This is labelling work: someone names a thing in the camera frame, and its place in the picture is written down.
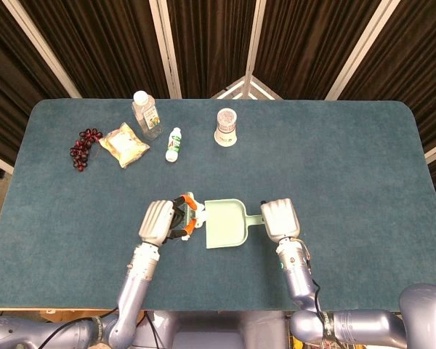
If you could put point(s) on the dark brown curtain panel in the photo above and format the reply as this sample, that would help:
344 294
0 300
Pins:
414 65
210 43
7 91
105 47
305 43

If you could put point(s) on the white cup with pink lid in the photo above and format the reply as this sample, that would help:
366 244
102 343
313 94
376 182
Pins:
225 131

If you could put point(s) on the white triangular frame base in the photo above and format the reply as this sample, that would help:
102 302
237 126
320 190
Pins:
256 91

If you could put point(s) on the clear plastic bottle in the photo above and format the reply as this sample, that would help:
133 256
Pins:
147 116

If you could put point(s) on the white paper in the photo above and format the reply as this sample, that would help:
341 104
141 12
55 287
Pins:
201 216

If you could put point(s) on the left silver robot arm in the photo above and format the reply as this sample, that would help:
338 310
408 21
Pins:
134 287

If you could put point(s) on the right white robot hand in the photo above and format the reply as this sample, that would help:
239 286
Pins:
279 218

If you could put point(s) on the blue table mat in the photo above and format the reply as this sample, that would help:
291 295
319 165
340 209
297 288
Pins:
312 163

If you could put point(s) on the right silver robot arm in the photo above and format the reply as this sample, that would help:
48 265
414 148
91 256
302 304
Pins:
298 280

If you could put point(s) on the small white green-label bottle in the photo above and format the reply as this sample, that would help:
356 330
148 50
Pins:
173 145

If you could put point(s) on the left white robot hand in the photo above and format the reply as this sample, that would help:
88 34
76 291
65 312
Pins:
154 220

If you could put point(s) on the dark red grape bunch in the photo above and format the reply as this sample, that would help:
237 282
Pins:
80 149

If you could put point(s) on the pale green dustpan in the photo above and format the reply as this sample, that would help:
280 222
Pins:
225 225

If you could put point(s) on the grey robot torso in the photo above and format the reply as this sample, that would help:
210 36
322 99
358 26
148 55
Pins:
210 331

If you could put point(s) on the yellow snack bag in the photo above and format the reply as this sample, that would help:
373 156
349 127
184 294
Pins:
125 147

